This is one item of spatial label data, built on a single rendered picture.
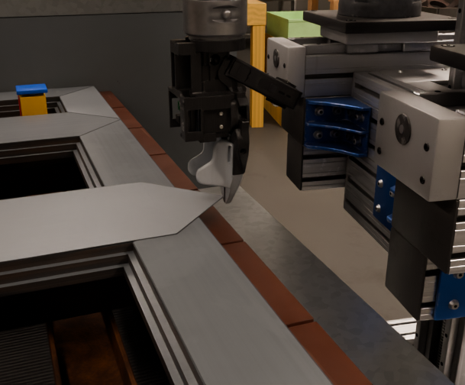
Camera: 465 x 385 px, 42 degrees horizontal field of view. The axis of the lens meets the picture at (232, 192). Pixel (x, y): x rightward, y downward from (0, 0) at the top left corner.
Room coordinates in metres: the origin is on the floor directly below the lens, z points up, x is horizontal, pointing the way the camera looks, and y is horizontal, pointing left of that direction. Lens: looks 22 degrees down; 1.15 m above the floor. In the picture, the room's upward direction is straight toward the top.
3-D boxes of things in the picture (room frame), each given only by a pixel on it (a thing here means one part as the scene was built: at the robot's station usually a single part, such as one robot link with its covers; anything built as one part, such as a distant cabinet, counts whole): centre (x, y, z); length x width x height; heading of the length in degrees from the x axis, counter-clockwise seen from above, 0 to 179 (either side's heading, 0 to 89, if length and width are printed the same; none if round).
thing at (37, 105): (1.24, 0.41, 0.78); 0.05 x 0.05 x 0.19; 21
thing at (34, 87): (1.24, 0.41, 0.88); 0.06 x 0.06 x 0.02; 21
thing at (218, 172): (0.72, 0.02, 0.89); 0.06 x 0.03 x 0.09; 111
